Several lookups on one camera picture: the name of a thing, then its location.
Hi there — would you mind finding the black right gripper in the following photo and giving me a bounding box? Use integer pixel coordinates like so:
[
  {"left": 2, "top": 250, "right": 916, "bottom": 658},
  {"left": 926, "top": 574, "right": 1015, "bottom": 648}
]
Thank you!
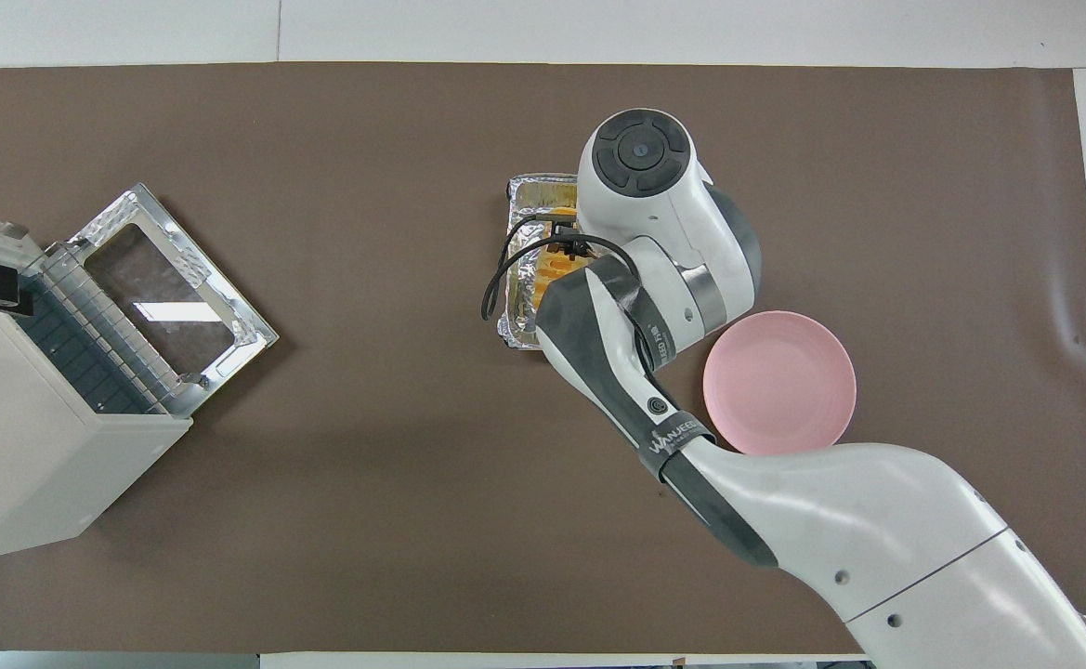
[{"left": 547, "top": 232, "right": 599, "bottom": 266}]

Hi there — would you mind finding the golden bread loaf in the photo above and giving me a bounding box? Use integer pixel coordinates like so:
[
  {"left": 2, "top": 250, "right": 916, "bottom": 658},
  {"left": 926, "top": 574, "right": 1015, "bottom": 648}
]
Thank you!
[{"left": 535, "top": 206, "right": 592, "bottom": 312}]

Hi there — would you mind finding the aluminium foil tray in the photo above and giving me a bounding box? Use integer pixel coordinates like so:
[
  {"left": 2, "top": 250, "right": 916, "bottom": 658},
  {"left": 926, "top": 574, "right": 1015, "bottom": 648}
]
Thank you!
[{"left": 496, "top": 172, "right": 592, "bottom": 351}]

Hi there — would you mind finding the glass oven door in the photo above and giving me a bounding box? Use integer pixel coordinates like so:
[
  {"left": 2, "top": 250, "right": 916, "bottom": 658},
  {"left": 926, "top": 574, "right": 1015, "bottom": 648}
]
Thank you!
[{"left": 67, "top": 183, "right": 281, "bottom": 416}]

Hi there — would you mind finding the white toaster oven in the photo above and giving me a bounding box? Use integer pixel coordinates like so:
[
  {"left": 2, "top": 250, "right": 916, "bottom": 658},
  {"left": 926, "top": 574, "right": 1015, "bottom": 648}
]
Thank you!
[{"left": 0, "top": 203, "right": 192, "bottom": 565}]

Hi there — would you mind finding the pink round plate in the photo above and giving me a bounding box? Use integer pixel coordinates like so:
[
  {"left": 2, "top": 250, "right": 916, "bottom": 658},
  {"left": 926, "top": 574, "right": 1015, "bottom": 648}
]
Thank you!
[{"left": 702, "top": 310, "right": 857, "bottom": 456}]

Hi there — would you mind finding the brown paper mat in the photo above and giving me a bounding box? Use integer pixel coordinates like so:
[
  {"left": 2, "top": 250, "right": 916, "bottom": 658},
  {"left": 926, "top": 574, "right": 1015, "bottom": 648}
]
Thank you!
[{"left": 0, "top": 61, "right": 1086, "bottom": 656}]

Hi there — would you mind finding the metal oven wire rack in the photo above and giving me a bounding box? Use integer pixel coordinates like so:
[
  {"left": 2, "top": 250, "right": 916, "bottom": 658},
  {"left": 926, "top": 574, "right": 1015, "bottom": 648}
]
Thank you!
[{"left": 18, "top": 240, "right": 183, "bottom": 416}]

